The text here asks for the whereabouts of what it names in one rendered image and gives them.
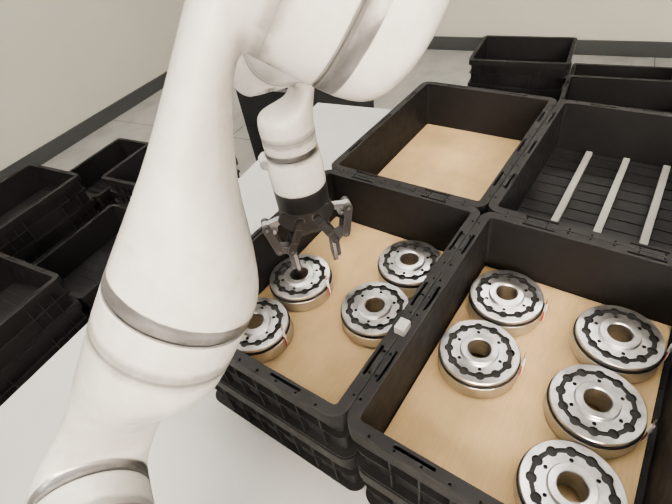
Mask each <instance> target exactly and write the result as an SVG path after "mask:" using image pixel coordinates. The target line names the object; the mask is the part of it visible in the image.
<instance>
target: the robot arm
mask: <svg viewBox="0 0 672 504"><path fill-rule="evenodd" d="M449 1H450V0H185V2H184V6H183V10H182V14H181V18H180V22H179V27H178V31H177V35H176V39H175V43H174V47H173V51H172V55H171V59H170V63H169V67H168V71H167V75H166V79H165V83H164V87H163V91H162V95H161V99H160V103H159V107H158V111H157V114H156V118H155V122H154V126H153V130H152V133H151V137H150V140H149V144H148V147H147V151H146V154H145V157H144V160H143V163H142V166H141V170H140V173H139V176H138V179H137V181H136V184H135V187H134V190H133V193H132V196H131V199H130V201H129V204H128V207H127V210H126V212H125V215H124V218H123V221H122V223H121V226H120V229H119V232H118V234H117V237H116V240H115V242H114V245H113V248H112V251H111V253H110V256H109V259H108V262H107V265H106V267H105V270H104V273H103V276H102V279H101V282H100V285H99V289H98V292H97V295H96V298H95V301H94V304H93V308H92V311H91V314H90V317H89V320H88V323H87V327H86V331H85V335H84V339H83V343H82V347H81V351H80V354H79V358H78V361H77V365H76V369H75V373H74V377H73V381H72V386H71V391H70V397H69V402H68V406H67V409H66V412H65V415H64V417H63V419H62V421H61V424H60V426H59V428H58V430H57V432H56V434H55V436H54V438H53V440H52V442H51V444H50V446H49V448H48V450H47V452H46V454H45V456H44V458H43V460H42V462H41V464H40V466H39V468H38V470H37V472H36V474H35V476H34V478H33V480H32V483H31V485H30V488H29V491H28V494H27V498H26V503H25V504H155V502H154V497H153V492H152V487H151V482H150V477H149V469H148V456H149V452H150V447H151V444H152V441H153V438H154V435H155V433H156V430H157V428H158V425H159V423H160V421H161V420H162V419H165V418H168V417H171V416H174V415H176V414H179V413H181V412H183V411H185V410H187V409H188V408H190V407H192V406H194V405H195V404H197V403H198V402H200V401H201V400H202V399H204V398H205V397H206V396H207V395H208V394H209V393H210V392H211V391H212V390H213V389H214V388H215V387H216V385H217V384H218V382H219V381H220V379H221V378H222V376H223V374H224V373H225V371H226V369H227V367H228V366H229V364H230V362H231V360H232V358H233V356H234V353H235V351H236V349H237V347H238V345H239V343H240V341H241V339H242V337H243V335H244V333H245V331H246V328H247V327H248V325H249V322H250V320H251V318H252V316H253V314H254V311H255V308H256V304H257V301H258V292H259V278H258V269H257V263H256V257H255V252H254V247H253V242H252V237H251V233H250V229H249V225H248V221H247V217H246V213H245V209H244V205H243V200H242V196H241V191H240V186H239V181H238V175H237V167H236V159H235V149H234V140H233V121H232V106H233V87H234V88H235V89H236V90H237V91H238V92H239V93H241V94H242V95H245V96H249V97H252V96H257V95H261V94H265V93H269V92H273V91H276V90H280V89H284V88H288V89H287V91H286V93H285V95H284V96H283V97H281V98H280V99H279V100H277V101H275V102H273V103H272V104H270V105H268V106H267V107H265V108H264V109H263V110H262V111H261V112H260V113H259V115H258V117H257V125H258V130H259V134H260V137H261V141H262V145H263V148H264V152H261V154H260V155H259V156H258V160H259V163H260V167H261V169H262V170H266V171H268V173H269V177H270V181H271V184H272V188H273V191H274V195H275V199H276V202H277V206H278V213H277V217H274V218H272V219H270V220H268V219H267V218H263V219H261V226H262V230H263V233H264V235H265V236H266V238H267V240H268V241H269V243H270V244H271V246H272V248H273V249H274V251H275V253H276V254H277V255H278V256H281V255H283V254H288V255H289V256H290V260H291V263H292V267H293V268H298V271H299V270H302V267H301V263H300V259H299V255H298V252H297V247H298V244H300V240H301V236H305V235H308V234H310V233H313V232H319V231H321V230H322V231H323V232H324V233H325V235H326V236H328V238H329V243H330V248H331V253H332V256H333V258H334V260H338V256H339V255H341V247H340V239H341V238H342V237H348V236H349V235H350V232H351V221H352V210H353V207H352V205H351V203H350V201H349V199H348V197H347V196H343V197H342V198H341V200H338V201H332V200H331V199H330V198H329V193H328V187H327V182H326V176H325V171H324V165H323V160H322V156H321V153H320V148H319V143H318V142H317V137H316V131H315V126H314V119H313V98H314V88H316V89H318V90H320V91H322V92H325V93H327V94H330V95H332V96H335V97H338V98H342V99H345V100H350V101H355V102H366V101H372V100H375V99H378V98H379V97H381V96H383V95H385V94H387V93H389V92H390V91H391V90H393V89H394V88H395V87H396V86H397V85H399V84H400V83H401V82H402V81H403V80H404V79H405V78H406V77H407V75H408V74H409V73H410V72H411V71H412V70H413V69H414V67H415V66H416V64H417V63H418V62H419V60H420V59H421V57H422V56H423V54H424V53H425V51H426V49H427V48H428V46H429V44H430V42H431V41H432V39H433V37H434V35H435V33H436V31H437V29H438V27H439V25H440V23H441V21H442V19H443V16H444V14H445V12H446V9H447V6H448V4H449ZM334 209H335V210H337V212H338V214H339V226H338V227H336V228H334V227H333V225H332V224H331V223H330V221H329V218H330V217H331V215H332V213H333V211H334ZM279 225H282V226H283V227H285V228H286V229H288V230H287V232H288V235H287V239H286V242H281V240H280V239H279V237H278V235H277V234H276V233H277V232H278V226H279Z"/></svg>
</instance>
